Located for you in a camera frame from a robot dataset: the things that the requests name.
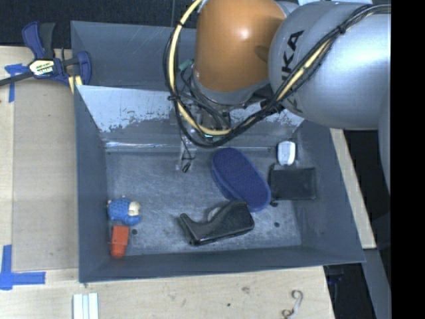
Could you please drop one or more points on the blue and white toy animal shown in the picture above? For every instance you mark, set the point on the blue and white toy animal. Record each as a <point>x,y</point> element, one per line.
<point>119,209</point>

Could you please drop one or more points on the pale brown flat board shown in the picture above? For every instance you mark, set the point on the pale brown flat board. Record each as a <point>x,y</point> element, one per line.
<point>43,178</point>

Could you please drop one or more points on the black flat rectangular pad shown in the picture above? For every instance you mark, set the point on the black flat rectangular pad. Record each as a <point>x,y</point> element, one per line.
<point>292,183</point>

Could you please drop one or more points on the orange-red small block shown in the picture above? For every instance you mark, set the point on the orange-red small block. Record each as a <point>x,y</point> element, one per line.
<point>119,241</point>

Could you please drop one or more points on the grey metal bin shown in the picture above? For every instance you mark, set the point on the grey metal bin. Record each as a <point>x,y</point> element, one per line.
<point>159,184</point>

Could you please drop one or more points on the black curved plastic case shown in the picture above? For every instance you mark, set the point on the black curved plastic case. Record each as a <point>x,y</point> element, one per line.
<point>229,223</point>

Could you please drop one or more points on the small white plastic device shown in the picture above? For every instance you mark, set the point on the small white plastic device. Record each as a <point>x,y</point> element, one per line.
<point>286,152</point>

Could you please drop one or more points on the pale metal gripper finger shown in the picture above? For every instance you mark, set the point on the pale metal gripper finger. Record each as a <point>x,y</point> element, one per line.
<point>182,151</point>
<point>190,145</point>

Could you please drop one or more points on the blue oval mesh sponge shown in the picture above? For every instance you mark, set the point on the blue oval mesh sponge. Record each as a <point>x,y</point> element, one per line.
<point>239,178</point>

